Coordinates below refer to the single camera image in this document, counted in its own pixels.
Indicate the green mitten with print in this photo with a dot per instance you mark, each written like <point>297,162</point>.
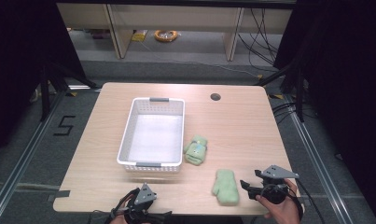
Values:
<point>196,152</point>

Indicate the black tape strip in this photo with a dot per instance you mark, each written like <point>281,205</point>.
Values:
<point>58,195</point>

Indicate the person's right hand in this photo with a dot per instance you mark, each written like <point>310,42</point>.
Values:
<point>282,211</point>

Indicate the light wooden desk frame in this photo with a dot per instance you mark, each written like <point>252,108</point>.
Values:
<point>176,18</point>

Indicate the black metal stand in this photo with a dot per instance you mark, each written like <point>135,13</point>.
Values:
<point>296,90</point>
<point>52,81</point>

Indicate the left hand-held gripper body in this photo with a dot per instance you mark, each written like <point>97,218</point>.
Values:
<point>144,195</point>

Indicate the aluminium floor rail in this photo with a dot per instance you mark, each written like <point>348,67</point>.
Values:
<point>319,168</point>
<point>24,155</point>

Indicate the dark curtain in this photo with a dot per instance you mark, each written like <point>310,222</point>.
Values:
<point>344,77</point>
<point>17,62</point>

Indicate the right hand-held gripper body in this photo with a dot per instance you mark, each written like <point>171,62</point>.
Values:
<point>274,183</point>

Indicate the white plastic basket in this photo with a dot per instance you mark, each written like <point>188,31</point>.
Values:
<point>154,137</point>

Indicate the yellow packet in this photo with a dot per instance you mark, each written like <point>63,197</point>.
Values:
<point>139,36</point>

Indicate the person's left hand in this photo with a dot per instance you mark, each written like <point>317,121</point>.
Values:
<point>116,219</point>

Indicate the plain green mitten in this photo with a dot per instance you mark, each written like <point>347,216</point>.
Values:
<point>226,188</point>

